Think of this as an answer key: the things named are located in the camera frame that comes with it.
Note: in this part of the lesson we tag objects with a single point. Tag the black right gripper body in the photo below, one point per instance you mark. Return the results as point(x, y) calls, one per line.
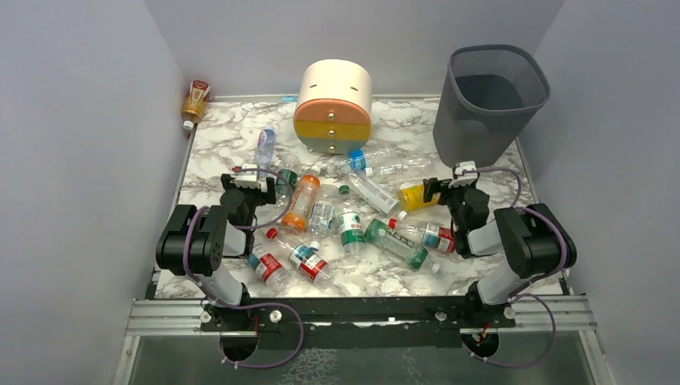
point(435, 189)

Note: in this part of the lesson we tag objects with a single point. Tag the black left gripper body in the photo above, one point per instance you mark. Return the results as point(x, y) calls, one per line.
point(228, 184)

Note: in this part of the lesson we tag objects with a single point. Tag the clear bottle white blue cap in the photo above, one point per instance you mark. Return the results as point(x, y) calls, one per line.
point(399, 167)

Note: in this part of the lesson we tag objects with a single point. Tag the clear bottle dark green label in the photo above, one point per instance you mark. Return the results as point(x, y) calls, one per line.
point(285, 185)

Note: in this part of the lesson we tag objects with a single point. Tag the orange drink bottle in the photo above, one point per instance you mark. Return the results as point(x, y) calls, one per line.
point(305, 193)

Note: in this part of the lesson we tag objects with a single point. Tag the clear bottle barcode label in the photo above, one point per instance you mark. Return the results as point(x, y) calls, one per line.
point(374, 194)

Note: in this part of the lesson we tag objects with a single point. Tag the amber tea bottle red label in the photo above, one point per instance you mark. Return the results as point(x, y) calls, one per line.
point(195, 103)

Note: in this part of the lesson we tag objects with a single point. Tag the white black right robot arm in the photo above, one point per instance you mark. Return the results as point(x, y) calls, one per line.
point(534, 243)

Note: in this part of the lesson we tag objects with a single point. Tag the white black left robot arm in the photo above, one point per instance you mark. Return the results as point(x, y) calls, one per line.
point(195, 240)

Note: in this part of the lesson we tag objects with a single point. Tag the grey mesh waste bin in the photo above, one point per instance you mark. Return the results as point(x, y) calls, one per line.
point(490, 94)

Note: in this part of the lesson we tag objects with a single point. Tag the yellow juice bottle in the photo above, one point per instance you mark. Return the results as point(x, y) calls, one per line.
point(411, 198)

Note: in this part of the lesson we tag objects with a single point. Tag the clear bottle purple label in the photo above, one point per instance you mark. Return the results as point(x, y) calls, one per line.
point(265, 148)

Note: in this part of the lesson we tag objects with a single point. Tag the red cap bottle right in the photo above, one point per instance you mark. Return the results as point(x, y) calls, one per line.
point(429, 234)

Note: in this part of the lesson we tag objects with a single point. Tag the red cap bottle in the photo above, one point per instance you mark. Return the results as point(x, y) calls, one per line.
point(299, 256)
point(268, 268)
point(429, 234)

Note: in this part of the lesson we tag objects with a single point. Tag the green tinted bottle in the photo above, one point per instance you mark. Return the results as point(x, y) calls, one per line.
point(415, 256)

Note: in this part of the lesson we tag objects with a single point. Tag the red cap bottle left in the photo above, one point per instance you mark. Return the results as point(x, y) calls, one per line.
point(268, 268)

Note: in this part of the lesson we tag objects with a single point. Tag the crushed clear bottle blue text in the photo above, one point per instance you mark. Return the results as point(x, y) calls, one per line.
point(321, 221)

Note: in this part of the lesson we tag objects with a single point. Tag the loose green bottle cap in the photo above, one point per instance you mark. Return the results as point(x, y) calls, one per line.
point(344, 189)

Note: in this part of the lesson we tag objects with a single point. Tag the red cap bottle middle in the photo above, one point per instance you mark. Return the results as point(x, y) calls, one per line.
point(299, 256)

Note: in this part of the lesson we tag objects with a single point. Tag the clear bottle green white label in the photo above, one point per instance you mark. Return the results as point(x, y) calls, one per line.
point(350, 228)

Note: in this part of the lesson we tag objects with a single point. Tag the cream pastel drawer cabinet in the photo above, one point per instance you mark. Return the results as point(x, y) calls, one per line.
point(333, 111)

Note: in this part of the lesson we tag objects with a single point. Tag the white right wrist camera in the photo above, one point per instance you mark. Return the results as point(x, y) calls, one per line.
point(464, 174)

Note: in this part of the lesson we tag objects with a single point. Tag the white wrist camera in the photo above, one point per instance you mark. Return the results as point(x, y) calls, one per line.
point(246, 176)
point(464, 174)

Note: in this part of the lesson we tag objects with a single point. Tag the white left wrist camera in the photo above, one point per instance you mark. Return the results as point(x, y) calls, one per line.
point(246, 176)

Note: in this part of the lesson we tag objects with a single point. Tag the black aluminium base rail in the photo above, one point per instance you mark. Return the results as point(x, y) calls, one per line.
point(353, 323)

